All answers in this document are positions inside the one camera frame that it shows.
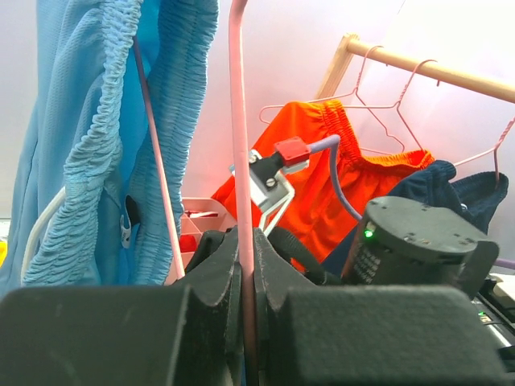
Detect pink hanger holding navy shorts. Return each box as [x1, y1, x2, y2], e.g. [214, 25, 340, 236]
[454, 117, 515, 187]

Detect wooden clothes rack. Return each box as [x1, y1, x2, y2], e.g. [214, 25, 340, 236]
[315, 34, 515, 103]

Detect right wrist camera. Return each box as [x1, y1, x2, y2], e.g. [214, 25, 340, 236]
[229, 137, 311, 236]

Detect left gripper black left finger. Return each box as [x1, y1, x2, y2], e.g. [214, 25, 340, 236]
[1, 230, 243, 385]

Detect pink wire hanger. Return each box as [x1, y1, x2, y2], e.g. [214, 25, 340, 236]
[133, 0, 259, 385]

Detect navy blue shorts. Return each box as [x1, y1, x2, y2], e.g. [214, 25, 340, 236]
[321, 159, 509, 278]

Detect light blue shorts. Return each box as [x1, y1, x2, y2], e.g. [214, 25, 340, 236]
[1, 1, 219, 293]

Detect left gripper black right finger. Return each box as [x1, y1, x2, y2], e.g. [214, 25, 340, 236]
[253, 230, 510, 385]

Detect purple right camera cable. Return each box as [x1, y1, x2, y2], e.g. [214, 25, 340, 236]
[307, 133, 365, 223]

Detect pink hanger under red shorts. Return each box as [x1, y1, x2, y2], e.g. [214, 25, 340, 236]
[258, 45, 439, 154]

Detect pink compartment organizer tray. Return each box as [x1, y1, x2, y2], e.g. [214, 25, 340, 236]
[164, 198, 237, 292]

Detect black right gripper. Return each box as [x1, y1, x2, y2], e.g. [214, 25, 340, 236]
[265, 195, 501, 298]

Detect red-orange shorts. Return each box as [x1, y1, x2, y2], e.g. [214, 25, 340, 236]
[210, 99, 436, 274]

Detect red item in organizer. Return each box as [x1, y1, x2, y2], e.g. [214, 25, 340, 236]
[179, 234, 198, 253]

